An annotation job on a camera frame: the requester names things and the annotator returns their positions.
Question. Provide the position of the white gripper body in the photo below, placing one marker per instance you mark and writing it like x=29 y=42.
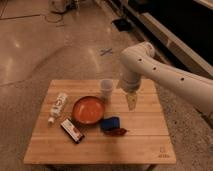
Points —
x=129 y=85

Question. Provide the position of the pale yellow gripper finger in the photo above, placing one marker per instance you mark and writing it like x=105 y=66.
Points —
x=131 y=100

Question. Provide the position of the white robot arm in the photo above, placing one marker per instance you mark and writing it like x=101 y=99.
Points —
x=138 y=60

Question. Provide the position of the clear plastic cup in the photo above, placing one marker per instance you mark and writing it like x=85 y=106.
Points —
x=106 y=88

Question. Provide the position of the dark red wrapper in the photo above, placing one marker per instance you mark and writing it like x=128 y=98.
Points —
x=116 y=132

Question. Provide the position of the blue sponge block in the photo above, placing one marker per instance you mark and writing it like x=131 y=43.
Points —
x=110 y=123

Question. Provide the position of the orange bowl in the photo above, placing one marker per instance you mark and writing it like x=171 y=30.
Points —
x=88 y=110

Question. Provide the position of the wooden table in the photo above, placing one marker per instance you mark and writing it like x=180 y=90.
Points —
x=147 y=140

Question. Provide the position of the dark snack box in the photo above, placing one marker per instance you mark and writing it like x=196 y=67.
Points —
x=72 y=131

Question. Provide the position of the white squeeze bottle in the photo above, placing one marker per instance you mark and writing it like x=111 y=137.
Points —
x=57 y=107

